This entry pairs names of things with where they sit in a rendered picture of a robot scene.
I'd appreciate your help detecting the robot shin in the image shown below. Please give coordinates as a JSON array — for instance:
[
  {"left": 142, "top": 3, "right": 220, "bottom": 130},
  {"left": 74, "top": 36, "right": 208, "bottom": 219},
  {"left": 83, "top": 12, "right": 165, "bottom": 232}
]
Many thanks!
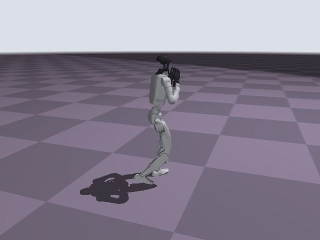
[
  {"left": 156, "top": 142, "right": 165, "bottom": 172},
  {"left": 140, "top": 153, "right": 169, "bottom": 178}
]

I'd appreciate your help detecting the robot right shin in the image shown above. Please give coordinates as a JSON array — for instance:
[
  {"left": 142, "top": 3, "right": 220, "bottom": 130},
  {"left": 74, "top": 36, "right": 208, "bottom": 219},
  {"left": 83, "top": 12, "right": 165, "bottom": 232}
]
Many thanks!
[{"left": 140, "top": 153, "right": 169, "bottom": 178}]

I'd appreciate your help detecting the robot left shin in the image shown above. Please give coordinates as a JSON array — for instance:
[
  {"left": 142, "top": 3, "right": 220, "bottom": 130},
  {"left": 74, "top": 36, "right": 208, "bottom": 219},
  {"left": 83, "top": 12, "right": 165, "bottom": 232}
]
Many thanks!
[{"left": 156, "top": 142, "right": 165, "bottom": 172}]

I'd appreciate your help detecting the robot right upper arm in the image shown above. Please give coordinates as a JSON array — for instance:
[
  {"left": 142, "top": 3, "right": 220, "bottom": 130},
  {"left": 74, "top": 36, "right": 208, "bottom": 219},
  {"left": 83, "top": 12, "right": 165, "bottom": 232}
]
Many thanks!
[{"left": 161, "top": 76, "right": 176, "bottom": 105}]

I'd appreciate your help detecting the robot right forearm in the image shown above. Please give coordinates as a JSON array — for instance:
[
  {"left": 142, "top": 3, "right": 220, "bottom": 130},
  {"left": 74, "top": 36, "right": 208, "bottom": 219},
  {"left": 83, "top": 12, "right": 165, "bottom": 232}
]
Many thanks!
[{"left": 172, "top": 82, "right": 181, "bottom": 102}]

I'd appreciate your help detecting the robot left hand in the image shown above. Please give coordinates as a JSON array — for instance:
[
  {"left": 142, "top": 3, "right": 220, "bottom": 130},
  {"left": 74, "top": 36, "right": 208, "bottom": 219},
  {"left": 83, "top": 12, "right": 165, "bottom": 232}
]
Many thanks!
[{"left": 168, "top": 69, "right": 174, "bottom": 85}]

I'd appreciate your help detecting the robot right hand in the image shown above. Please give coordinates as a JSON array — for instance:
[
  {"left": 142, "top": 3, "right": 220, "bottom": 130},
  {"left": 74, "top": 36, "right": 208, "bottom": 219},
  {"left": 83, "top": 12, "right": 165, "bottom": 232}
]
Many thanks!
[{"left": 170, "top": 67, "right": 180, "bottom": 87}]

